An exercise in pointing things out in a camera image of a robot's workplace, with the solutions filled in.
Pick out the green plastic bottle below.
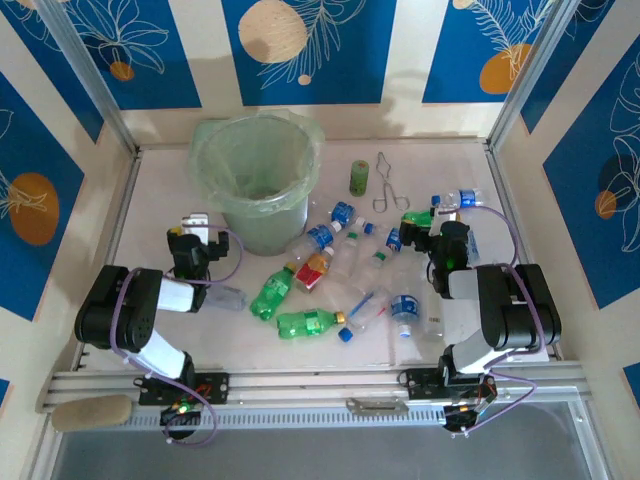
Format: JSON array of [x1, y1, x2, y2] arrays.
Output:
[[401, 210, 435, 229]]

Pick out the blue-label bottle blue cap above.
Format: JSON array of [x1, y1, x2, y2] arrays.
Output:
[[431, 188, 485, 210], [329, 200, 376, 235]]

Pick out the grey mesh waste bin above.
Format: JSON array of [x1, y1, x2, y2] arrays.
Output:
[[192, 113, 324, 257]]

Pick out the clear square bottle printed label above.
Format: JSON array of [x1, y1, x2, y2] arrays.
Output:
[[418, 282, 447, 342]]

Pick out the blue-label bottle white cap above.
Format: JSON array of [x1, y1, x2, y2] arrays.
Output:
[[292, 222, 344, 256], [389, 293, 421, 340]]

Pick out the green bottle yellow cap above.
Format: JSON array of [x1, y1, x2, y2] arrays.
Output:
[[275, 308, 347, 342]]

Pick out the arm base controller board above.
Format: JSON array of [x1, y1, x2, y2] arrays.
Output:
[[442, 382, 499, 437], [158, 403, 205, 442]]

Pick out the clear bottle blue-white label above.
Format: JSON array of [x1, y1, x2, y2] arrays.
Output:
[[463, 230, 484, 267]]

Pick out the clear plastic bottle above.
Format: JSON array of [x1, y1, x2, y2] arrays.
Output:
[[205, 284, 249, 313]]

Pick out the small green can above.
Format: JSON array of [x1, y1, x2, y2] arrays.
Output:
[[349, 159, 370, 197]]

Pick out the crushed clear bottle blue cap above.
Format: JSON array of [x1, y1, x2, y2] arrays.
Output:
[[337, 288, 392, 344]]

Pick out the red-label orange drink bottle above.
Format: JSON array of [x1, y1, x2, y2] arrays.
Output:
[[293, 246, 335, 292]]

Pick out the beige foam block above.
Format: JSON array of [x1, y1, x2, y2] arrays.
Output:
[[51, 393, 134, 433]]

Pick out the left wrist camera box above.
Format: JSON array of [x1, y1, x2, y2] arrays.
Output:
[[179, 213, 211, 242]]

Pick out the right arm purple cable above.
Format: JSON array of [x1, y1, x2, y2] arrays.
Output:
[[459, 205, 547, 432]]

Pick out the aluminium side rail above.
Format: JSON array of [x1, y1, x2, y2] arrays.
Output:
[[484, 142, 566, 362], [74, 148, 145, 372]]

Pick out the metal wire tongs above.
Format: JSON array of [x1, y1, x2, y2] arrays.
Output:
[[372, 151, 411, 213]]

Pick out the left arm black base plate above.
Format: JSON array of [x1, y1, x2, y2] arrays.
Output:
[[135, 371, 232, 407]]

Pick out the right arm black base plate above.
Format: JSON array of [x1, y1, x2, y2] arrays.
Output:
[[398, 367, 499, 402]]

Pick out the aluminium frame post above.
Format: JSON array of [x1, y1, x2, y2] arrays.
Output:
[[37, 0, 140, 157], [485, 0, 575, 149]]

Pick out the aluminium table rail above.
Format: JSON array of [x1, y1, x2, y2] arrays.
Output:
[[35, 360, 594, 427]]

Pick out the grey slotted cable duct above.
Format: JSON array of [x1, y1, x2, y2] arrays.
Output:
[[117, 403, 451, 432]]

